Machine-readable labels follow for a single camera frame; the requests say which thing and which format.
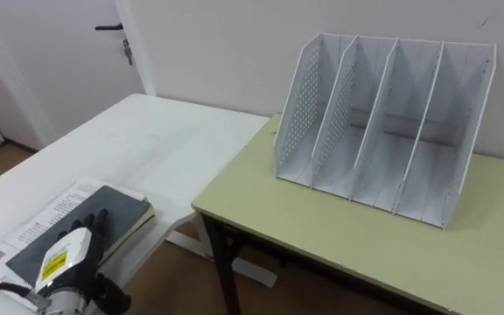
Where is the white desk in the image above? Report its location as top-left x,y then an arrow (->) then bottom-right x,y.
0,93 -> 278,315

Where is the white door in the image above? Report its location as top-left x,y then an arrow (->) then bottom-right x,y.
0,0 -> 157,151

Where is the green top desk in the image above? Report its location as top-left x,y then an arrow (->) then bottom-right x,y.
191,113 -> 504,315

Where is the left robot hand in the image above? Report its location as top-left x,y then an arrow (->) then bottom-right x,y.
34,208 -> 132,315

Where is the dark grey book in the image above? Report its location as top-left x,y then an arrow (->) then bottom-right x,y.
5,185 -> 156,289

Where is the white perforated file organizer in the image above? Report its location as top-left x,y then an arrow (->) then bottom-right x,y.
273,31 -> 498,230

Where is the white printed paper sheet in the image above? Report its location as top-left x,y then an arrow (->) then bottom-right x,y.
0,175 -> 148,290

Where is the key in door lock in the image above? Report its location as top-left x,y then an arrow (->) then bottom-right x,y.
122,38 -> 134,67

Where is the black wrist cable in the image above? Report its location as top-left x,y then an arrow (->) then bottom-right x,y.
0,282 -> 52,313

